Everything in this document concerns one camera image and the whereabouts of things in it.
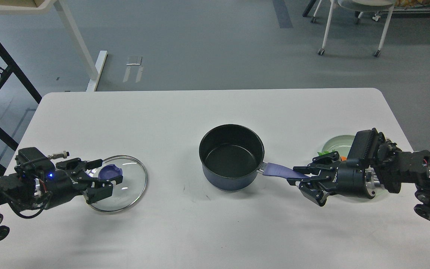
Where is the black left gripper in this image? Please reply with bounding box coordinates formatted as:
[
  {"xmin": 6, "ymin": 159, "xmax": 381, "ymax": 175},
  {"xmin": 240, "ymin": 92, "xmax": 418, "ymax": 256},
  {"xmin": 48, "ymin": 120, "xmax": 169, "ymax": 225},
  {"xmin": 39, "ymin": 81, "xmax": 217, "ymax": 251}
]
[{"xmin": 38, "ymin": 158, "xmax": 123, "ymax": 210}]

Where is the blue saucepan with handle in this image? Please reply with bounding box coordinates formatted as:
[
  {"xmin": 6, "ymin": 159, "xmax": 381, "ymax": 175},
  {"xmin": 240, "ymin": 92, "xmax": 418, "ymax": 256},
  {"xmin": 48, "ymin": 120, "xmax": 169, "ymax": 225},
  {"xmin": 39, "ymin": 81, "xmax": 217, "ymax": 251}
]
[{"xmin": 199, "ymin": 124, "xmax": 309, "ymax": 192}]

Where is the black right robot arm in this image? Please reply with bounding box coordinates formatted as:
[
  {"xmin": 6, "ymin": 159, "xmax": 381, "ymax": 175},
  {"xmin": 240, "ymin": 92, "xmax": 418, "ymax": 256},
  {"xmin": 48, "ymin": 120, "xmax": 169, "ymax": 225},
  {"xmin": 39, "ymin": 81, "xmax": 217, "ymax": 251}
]
[{"xmin": 287, "ymin": 129, "xmax": 430, "ymax": 221}]

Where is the rolling cart base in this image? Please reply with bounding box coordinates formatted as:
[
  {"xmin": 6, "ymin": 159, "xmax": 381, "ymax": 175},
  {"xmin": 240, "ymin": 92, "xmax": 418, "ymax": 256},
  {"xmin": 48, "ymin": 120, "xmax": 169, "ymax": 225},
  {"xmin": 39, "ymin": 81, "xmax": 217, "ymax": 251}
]
[{"xmin": 392, "ymin": 0, "xmax": 430, "ymax": 18}]

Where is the glass lid with blue knob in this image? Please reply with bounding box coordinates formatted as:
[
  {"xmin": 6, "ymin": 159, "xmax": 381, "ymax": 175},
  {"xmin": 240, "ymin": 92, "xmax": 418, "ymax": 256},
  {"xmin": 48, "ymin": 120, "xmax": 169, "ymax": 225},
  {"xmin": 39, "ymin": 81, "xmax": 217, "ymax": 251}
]
[{"xmin": 88, "ymin": 155, "xmax": 148, "ymax": 213}]

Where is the orange toy carrot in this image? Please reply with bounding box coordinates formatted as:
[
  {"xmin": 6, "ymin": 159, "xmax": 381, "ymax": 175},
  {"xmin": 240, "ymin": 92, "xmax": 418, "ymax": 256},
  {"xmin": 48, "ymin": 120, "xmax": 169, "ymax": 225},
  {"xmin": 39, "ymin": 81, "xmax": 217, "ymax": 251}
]
[{"xmin": 317, "ymin": 150, "xmax": 348, "ymax": 161}]

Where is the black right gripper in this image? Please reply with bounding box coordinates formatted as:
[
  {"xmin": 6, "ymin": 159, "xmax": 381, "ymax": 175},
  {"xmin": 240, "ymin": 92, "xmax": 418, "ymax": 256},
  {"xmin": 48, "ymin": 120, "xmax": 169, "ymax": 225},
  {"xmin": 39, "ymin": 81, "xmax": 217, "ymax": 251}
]
[{"xmin": 287, "ymin": 154, "xmax": 376, "ymax": 207}]

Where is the white rolling chair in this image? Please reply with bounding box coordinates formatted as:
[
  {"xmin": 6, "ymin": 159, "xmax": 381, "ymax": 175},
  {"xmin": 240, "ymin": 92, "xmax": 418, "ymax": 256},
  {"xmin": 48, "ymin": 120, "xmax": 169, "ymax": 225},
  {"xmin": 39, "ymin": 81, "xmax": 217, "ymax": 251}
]
[{"xmin": 311, "ymin": 0, "xmax": 396, "ymax": 57}]

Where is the white table frame leg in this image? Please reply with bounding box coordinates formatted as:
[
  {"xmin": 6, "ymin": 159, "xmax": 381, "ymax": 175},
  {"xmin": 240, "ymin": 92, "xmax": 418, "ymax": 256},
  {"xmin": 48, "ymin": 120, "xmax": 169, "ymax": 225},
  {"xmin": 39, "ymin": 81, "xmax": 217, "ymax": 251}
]
[{"xmin": 0, "ymin": 0, "xmax": 109, "ymax": 92}]

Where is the metal floor plate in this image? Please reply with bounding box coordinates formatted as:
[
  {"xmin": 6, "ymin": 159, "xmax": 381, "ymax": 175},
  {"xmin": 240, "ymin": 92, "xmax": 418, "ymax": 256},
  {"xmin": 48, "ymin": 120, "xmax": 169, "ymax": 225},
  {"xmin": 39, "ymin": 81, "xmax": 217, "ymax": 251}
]
[{"xmin": 122, "ymin": 56, "xmax": 144, "ymax": 83}]

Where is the clear glass plate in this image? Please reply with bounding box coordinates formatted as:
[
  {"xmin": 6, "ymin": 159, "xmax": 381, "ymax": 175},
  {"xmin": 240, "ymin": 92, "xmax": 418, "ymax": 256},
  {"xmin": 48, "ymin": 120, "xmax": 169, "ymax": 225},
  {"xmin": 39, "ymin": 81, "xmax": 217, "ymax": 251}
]
[{"xmin": 321, "ymin": 135, "xmax": 355, "ymax": 157}]

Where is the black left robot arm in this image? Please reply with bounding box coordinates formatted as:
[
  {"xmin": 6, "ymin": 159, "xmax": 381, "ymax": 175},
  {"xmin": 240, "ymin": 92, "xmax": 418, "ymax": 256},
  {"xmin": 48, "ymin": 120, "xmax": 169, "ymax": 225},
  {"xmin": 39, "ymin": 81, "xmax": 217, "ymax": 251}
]
[{"xmin": 0, "ymin": 148, "xmax": 123, "ymax": 241}]

